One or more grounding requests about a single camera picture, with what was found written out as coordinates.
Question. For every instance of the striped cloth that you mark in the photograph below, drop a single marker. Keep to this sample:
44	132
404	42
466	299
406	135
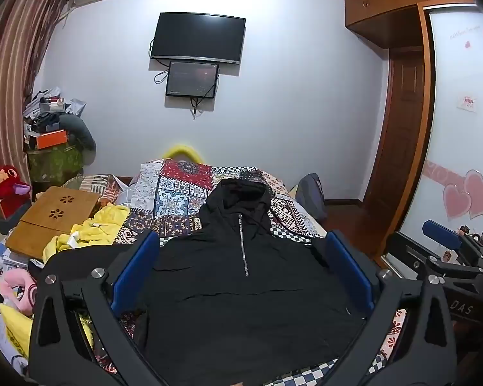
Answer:
100	187

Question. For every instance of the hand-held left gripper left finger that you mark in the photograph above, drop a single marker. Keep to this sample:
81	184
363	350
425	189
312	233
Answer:
135	275

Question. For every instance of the wooden overhead cabinet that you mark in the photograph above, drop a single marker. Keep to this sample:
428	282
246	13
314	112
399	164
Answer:
386	4

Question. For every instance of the dark grey cushion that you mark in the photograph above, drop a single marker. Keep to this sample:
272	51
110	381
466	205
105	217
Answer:
78	128

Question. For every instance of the pink plush toy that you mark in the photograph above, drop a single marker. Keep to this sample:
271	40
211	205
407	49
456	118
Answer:
18	289

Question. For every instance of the orange box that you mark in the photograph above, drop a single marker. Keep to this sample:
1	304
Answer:
52	140

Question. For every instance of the printed magazines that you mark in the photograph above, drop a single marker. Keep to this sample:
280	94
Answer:
0	261

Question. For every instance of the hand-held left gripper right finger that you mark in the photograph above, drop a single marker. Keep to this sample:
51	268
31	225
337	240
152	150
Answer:
348	275

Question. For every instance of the black wall television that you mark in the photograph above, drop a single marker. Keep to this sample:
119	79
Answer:
197	38

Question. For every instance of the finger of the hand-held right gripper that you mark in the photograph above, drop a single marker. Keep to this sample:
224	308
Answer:
440	235
406	249

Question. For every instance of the pile of clutter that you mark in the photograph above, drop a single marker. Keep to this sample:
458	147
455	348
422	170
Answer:
48	104

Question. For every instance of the red striped curtain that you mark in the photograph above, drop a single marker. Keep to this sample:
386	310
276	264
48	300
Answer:
16	88

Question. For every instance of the yellow garment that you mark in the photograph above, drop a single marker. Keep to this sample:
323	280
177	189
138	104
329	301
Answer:
100	221

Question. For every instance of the red plush parrot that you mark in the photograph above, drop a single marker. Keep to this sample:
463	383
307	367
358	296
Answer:
4	189

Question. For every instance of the patchwork printed blanket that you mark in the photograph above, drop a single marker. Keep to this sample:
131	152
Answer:
177	197

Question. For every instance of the wooden lap desk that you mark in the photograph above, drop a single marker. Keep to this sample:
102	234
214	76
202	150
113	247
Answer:
52	217

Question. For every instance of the grey backpack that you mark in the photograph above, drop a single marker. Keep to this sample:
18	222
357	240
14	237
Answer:
312	197

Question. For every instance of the black zip hoodie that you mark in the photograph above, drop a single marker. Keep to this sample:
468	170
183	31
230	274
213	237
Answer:
241	309

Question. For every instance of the small black wall monitor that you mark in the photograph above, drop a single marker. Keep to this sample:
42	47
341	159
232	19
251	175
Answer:
192	79

